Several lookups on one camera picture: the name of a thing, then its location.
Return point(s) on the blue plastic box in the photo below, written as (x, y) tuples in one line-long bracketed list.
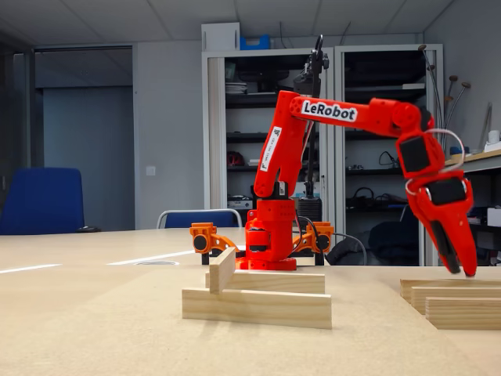
[(254, 43)]

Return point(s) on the grey metal shelf cabinet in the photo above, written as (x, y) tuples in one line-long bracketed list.
[(339, 176), (235, 53)]

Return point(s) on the black computer mouse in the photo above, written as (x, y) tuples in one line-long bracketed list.
[(89, 229)]

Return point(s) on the grey desk with wooden top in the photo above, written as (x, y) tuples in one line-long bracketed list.
[(485, 157)]

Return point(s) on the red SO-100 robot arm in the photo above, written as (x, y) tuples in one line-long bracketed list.
[(375, 115)]

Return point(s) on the grey electronic box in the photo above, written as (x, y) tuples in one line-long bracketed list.
[(239, 204)]

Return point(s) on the brown fibreboard base plate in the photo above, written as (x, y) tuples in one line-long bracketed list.
[(117, 344)]

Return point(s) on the dark grey office chair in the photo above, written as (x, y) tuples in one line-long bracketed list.
[(391, 243)]

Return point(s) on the small white carton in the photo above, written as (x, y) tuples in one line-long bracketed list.
[(494, 217)]

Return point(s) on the metal coat stand wooden knobs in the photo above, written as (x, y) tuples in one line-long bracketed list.
[(466, 84)]

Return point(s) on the black office chair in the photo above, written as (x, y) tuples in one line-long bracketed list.
[(344, 254)]

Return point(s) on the blue office chair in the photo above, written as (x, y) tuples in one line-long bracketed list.
[(43, 199)]

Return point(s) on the white light switch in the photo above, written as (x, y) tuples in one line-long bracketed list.
[(150, 171)]

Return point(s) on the white box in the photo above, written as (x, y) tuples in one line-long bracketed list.
[(220, 37)]

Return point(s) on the white roll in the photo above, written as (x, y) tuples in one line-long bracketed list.
[(494, 137)]

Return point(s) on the black gooseneck stand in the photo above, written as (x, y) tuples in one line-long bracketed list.
[(311, 211)]

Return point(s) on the stack of papers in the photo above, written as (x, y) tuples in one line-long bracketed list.
[(236, 88)]

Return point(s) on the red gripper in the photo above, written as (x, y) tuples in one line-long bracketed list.
[(448, 192)]

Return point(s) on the blue chair with grey frame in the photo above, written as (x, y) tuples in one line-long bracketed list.
[(195, 220)]

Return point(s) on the red object on shelf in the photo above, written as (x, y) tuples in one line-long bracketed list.
[(235, 158)]

